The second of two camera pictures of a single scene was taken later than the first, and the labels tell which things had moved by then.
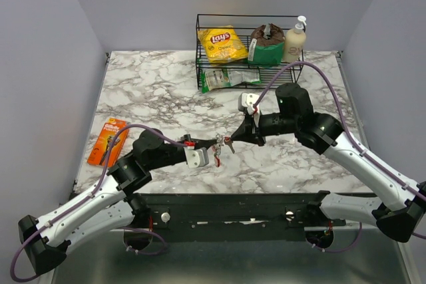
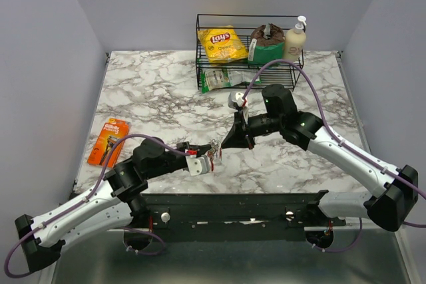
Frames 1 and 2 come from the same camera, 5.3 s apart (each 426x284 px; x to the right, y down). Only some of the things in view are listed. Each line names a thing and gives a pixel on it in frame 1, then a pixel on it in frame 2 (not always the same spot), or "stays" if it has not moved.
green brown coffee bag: [266, 46] stays
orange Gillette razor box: [98, 153] stays
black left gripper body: [187, 138] -> [186, 146]
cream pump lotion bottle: [294, 42] stays
